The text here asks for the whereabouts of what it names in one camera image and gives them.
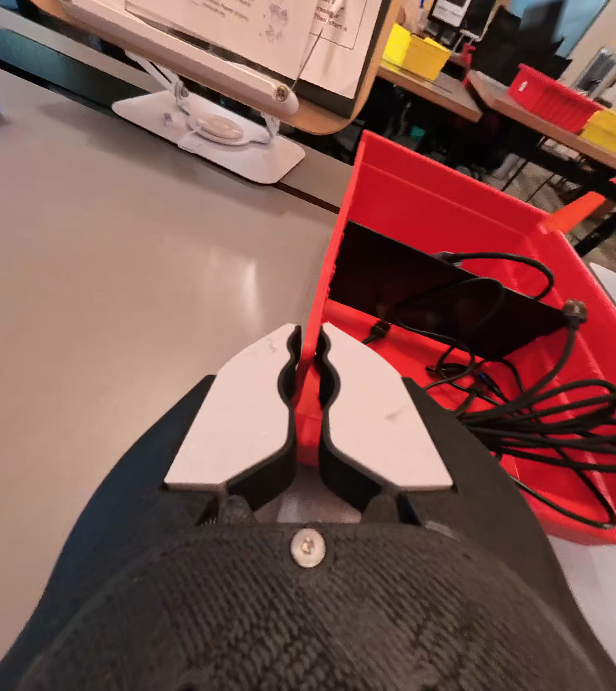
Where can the red storage bin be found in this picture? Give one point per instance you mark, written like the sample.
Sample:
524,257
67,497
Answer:
551,100

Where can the laminated instruction sheet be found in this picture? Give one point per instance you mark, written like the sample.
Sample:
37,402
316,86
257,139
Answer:
259,32

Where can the brown-edged grey desk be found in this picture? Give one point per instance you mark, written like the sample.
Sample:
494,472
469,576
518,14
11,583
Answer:
27,32

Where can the black bin divider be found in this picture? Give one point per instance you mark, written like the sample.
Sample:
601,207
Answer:
383,270

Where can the red divided bin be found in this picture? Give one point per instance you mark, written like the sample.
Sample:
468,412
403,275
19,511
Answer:
421,199

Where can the orange traffic cone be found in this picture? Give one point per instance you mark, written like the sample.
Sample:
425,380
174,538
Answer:
578,210

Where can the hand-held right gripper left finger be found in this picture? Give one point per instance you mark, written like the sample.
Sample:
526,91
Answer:
232,432

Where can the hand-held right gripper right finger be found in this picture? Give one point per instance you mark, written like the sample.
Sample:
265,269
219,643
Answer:
383,432

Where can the wooden table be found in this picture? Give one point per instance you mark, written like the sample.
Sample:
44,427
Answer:
502,102
437,89

